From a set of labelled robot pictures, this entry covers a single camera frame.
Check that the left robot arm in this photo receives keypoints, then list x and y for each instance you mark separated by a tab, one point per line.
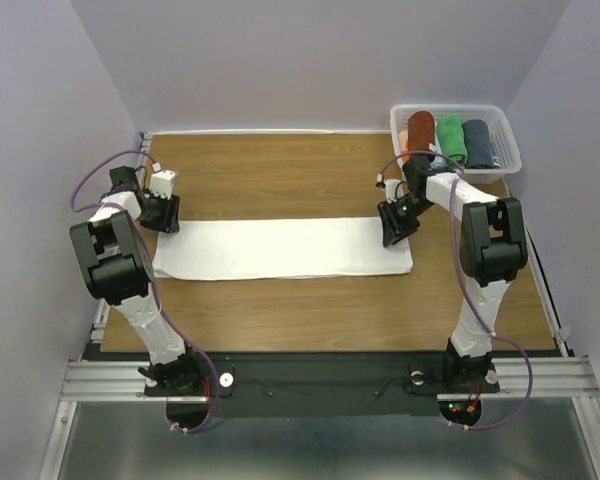
116	267

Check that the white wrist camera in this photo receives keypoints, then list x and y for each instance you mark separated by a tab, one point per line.
393	188
162	184

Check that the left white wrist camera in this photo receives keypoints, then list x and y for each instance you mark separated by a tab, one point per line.
162	184

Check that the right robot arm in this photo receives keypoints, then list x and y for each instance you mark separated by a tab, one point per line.
489	248

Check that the brown rolled towel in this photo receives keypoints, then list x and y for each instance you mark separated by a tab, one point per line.
421	132

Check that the orange rolled towel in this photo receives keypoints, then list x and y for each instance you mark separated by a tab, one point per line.
403	143

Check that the white towel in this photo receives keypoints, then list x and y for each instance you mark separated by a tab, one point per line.
287	249

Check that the white plastic basket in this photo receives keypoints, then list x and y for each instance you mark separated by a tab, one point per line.
503	142

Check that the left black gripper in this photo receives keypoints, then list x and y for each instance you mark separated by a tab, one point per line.
169	222

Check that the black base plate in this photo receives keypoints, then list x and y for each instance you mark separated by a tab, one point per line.
323	385

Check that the green rolled towel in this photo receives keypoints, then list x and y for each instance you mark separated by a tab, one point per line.
451	137

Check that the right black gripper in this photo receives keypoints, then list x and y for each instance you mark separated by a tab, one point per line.
395	230

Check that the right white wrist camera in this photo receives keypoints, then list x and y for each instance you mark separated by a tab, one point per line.
393	188

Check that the dark blue towel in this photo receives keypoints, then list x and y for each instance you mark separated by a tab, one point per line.
478	145

